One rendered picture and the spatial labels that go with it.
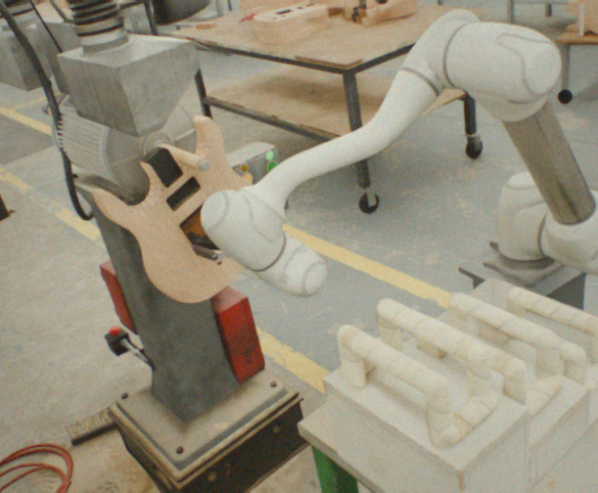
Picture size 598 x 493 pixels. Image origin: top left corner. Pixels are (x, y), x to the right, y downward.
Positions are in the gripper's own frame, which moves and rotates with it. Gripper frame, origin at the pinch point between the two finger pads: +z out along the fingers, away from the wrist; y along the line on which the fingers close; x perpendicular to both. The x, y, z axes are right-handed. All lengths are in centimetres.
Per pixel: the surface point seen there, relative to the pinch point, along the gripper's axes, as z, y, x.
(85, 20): 4, 4, 53
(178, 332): 32, -15, -43
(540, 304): -77, 19, -10
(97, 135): 23.8, -2.5, 25.0
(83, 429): 89, -57, -90
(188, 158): -1.8, 4.9, 17.6
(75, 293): 199, -16, -105
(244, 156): 18.0, 27.0, -3.0
